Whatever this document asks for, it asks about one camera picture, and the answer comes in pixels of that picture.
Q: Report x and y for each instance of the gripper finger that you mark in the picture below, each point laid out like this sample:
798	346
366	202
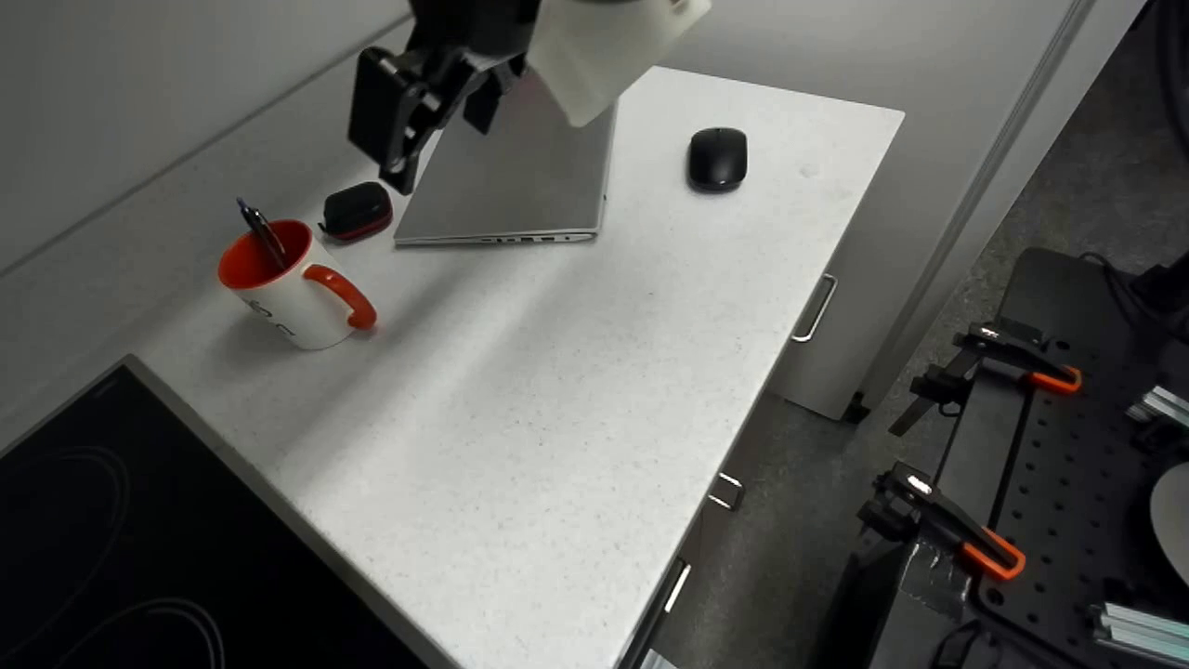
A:
385	111
488	98

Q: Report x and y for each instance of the dark blue pen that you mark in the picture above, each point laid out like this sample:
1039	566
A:
262	232

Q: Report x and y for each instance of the silver laptop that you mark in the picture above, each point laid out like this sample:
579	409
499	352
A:
511	177

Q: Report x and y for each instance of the black and red earbud case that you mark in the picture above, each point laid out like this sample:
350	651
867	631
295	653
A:
357	212

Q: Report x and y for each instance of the black computer mouse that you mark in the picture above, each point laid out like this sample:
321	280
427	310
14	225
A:
717	160

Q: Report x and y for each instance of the white cabinet door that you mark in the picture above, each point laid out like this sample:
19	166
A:
855	307

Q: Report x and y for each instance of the black glass cooktop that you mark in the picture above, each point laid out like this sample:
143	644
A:
139	539

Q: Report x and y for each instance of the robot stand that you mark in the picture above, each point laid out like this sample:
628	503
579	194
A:
1068	483

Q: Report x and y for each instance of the aluminium profile bar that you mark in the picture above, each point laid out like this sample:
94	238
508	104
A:
1143	632
1161	406

